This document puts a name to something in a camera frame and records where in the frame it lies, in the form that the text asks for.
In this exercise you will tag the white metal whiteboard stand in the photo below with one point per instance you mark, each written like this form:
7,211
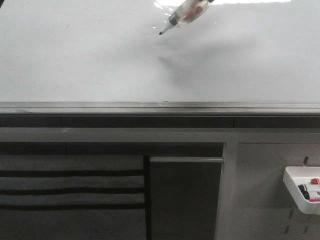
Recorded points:
205,183

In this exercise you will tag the white dry-erase marker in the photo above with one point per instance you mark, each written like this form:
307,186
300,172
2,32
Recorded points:
186,13

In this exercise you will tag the white plastic marker tray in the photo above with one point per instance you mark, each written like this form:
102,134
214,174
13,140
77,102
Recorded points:
301,175

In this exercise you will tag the grey fabric pocket organizer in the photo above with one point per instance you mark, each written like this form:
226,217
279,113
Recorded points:
74,197

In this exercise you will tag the large white whiteboard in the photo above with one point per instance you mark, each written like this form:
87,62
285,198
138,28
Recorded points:
241,57

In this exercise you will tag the pink-capped marker in tray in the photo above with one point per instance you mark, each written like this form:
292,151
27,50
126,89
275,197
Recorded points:
312,196

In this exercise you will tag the red-capped marker in tray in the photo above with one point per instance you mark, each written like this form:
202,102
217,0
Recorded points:
315,181

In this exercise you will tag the black-capped marker in tray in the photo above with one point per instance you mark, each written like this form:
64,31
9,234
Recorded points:
309,188

